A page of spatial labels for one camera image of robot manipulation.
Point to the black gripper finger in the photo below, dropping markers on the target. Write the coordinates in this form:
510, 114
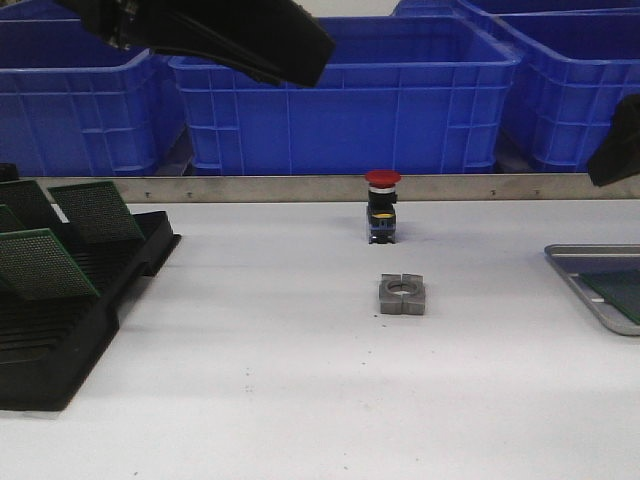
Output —
269, 41

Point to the green perforated circuit board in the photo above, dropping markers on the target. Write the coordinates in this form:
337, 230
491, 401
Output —
97, 212
29, 204
8, 220
35, 265

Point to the black slotted board rack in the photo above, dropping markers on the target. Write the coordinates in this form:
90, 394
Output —
48, 347

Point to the silver metal tray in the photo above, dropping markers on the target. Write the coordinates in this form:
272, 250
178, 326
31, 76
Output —
571, 260

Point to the green circuit board on tray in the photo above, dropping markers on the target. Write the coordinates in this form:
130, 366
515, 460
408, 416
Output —
618, 288

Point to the blue plastic crate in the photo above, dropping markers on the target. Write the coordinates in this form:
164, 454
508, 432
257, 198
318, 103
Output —
574, 70
72, 105
419, 95
500, 7
37, 10

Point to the red emergency stop button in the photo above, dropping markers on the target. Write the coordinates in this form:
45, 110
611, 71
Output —
381, 213

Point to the grey metal clamp block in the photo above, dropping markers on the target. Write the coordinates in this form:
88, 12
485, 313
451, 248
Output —
402, 294

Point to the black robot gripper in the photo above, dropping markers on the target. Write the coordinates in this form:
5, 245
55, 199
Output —
617, 157

